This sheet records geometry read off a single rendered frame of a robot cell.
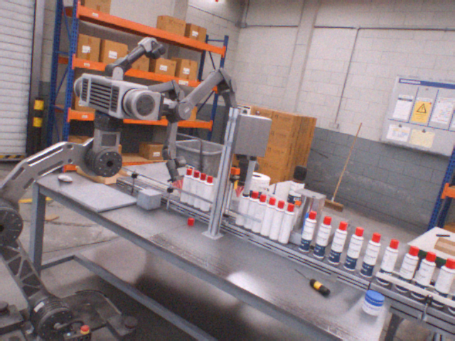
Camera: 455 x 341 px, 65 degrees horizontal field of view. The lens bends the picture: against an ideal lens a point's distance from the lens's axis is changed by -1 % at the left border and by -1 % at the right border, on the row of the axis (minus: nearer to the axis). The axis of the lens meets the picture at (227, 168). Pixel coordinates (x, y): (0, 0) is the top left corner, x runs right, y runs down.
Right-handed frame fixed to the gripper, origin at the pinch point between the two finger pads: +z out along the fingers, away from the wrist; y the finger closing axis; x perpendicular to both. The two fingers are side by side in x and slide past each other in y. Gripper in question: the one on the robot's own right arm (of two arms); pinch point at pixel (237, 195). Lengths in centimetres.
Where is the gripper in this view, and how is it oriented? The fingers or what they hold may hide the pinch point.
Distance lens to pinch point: 201.2
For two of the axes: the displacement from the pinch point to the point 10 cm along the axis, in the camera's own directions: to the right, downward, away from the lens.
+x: -5.4, 0.8, -8.4
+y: -8.2, -2.8, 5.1
